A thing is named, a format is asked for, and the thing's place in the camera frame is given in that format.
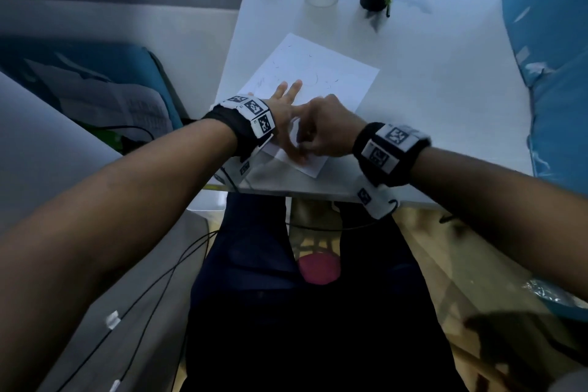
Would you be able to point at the person's right hand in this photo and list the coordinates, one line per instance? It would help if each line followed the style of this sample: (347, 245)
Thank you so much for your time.
(328, 127)

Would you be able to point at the person's left hand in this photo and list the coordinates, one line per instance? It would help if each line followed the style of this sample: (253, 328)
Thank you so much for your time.
(282, 111)

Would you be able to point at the white paper sheet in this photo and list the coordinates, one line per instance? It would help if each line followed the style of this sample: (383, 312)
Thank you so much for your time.
(321, 70)

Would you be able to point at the person's right forearm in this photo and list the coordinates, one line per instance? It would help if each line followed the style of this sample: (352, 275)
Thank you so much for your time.
(505, 212)

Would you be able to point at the person's left forearm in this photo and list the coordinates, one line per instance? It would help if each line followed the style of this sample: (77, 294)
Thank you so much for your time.
(105, 240)

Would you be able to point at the grey printed paper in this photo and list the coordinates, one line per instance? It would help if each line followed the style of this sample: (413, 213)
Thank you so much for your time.
(101, 102)

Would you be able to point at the person's dark trousers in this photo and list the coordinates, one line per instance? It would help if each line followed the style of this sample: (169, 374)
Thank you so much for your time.
(257, 304)

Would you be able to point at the white plastic bin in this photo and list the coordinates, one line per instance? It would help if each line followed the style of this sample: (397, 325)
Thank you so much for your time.
(209, 203)

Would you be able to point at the pink slipper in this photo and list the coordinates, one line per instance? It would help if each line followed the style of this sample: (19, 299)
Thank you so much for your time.
(319, 268)

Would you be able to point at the teal chair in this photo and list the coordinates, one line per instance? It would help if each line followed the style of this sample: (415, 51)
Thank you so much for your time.
(124, 65)

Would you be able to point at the blue patterned cushion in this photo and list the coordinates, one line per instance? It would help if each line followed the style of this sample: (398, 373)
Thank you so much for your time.
(551, 61)

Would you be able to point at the black left wrist camera band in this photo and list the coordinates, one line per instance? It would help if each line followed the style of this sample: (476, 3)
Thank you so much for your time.
(243, 123)

